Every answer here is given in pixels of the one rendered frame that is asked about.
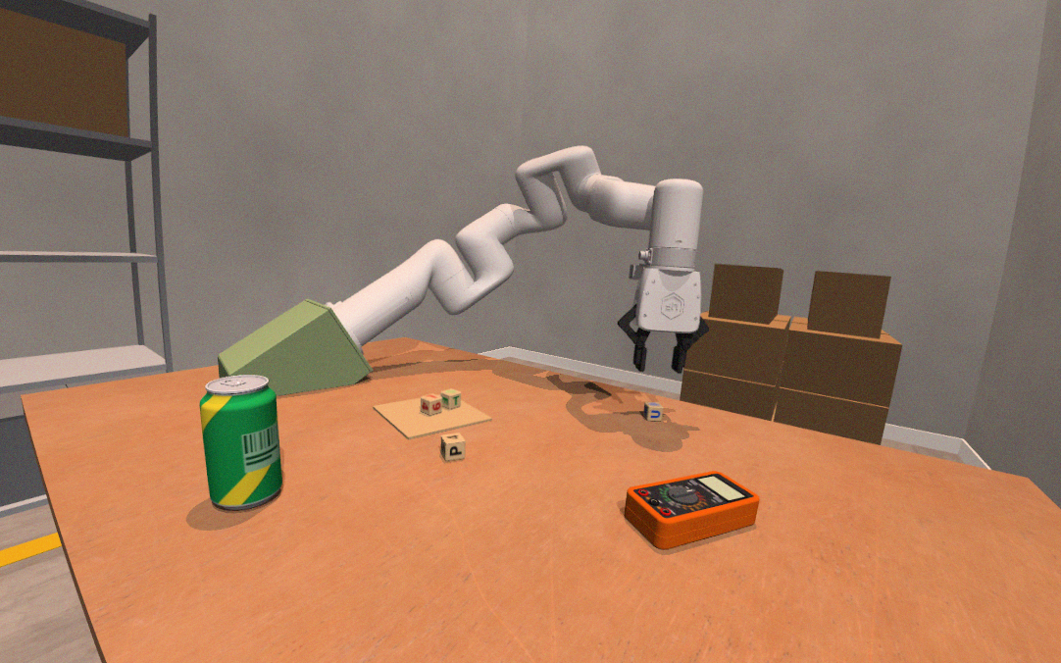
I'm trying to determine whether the green drink can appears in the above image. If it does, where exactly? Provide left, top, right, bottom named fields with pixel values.
left=199, top=376, right=282, bottom=510

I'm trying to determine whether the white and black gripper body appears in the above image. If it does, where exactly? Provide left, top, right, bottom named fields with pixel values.
left=632, top=265, right=701, bottom=333

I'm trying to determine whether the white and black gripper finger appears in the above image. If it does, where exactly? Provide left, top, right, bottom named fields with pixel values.
left=618, top=306, right=650, bottom=372
left=672, top=316, right=709, bottom=374

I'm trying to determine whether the tan square mat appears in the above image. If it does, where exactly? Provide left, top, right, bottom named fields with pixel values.
left=373, top=398, right=492, bottom=439

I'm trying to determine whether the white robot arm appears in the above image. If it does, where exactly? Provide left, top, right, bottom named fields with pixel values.
left=326, top=146, right=703, bottom=355

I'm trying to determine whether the orange digital multimeter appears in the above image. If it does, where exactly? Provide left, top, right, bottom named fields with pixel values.
left=625, top=471, right=760, bottom=549

